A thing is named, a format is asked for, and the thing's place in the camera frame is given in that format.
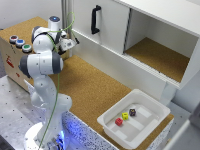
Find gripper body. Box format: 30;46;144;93
58;37;80;53

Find green button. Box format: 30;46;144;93
21;43;33;54

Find white sliding door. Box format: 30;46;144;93
72;0;131;55

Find blue button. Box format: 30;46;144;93
15;38;26;49

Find red button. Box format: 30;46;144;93
9;35;19;45

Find white cabinet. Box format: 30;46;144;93
61;0;200;107

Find yellow block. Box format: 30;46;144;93
121;112;130;121

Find pink block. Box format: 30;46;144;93
114;117;124;127

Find purple block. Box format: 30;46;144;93
129;107;137;117

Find white plastic box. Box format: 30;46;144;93
96;88;171;150

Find black door handle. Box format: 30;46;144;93
90;4;102;35

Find green cable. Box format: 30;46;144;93
38;12;76;150

